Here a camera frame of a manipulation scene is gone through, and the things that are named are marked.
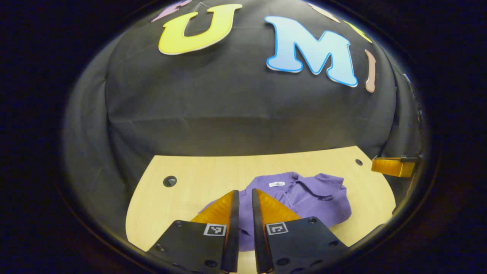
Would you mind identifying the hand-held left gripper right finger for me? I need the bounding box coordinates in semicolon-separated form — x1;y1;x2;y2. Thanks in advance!
251;188;349;274

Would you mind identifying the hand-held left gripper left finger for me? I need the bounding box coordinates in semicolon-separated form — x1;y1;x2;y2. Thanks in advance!
146;190;240;274

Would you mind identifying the purple ribbed button shirt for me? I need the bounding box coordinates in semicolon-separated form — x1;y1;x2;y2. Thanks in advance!
198;172;352;252

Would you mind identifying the black backdrop cloth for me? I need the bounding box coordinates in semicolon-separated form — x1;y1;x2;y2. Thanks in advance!
63;0;423;244

